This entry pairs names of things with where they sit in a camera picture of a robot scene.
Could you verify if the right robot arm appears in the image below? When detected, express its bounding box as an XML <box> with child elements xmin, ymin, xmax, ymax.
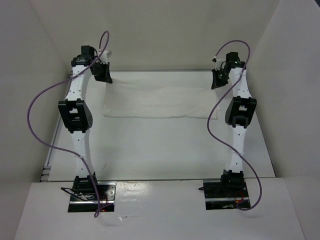
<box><xmin>211</xmin><ymin>52</ymin><xmax>257</xmax><ymax>198</ymax></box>

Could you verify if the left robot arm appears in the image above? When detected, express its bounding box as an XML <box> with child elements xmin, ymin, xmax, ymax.
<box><xmin>58</xmin><ymin>45</ymin><xmax>113</xmax><ymax>200</ymax></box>

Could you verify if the white tank top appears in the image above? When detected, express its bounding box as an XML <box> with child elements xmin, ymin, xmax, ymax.
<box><xmin>103</xmin><ymin>79</ymin><xmax>219</xmax><ymax>119</ymax></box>

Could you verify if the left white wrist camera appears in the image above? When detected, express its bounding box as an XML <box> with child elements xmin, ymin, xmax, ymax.
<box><xmin>98</xmin><ymin>50</ymin><xmax>112</xmax><ymax>64</ymax></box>

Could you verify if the aluminium table edge rail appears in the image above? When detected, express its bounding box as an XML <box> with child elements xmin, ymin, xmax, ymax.
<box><xmin>39</xmin><ymin>117</ymin><xmax>62</xmax><ymax>183</ymax></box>

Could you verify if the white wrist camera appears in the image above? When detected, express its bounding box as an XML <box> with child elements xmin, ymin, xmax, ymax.
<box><xmin>98</xmin><ymin>50</ymin><xmax>112</xmax><ymax>64</ymax></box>
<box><xmin>212</xmin><ymin>56</ymin><xmax>226</xmax><ymax>71</ymax></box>

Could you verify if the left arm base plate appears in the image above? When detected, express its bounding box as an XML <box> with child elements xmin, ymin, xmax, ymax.
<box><xmin>67</xmin><ymin>182</ymin><xmax>117</xmax><ymax>213</ymax></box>

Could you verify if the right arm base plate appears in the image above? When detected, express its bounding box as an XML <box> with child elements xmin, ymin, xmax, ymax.
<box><xmin>199</xmin><ymin>180</ymin><xmax>251</xmax><ymax>210</ymax></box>

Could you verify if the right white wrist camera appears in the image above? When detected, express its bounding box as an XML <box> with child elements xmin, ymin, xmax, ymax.
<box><xmin>212</xmin><ymin>56</ymin><xmax>226</xmax><ymax>71</ymax></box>

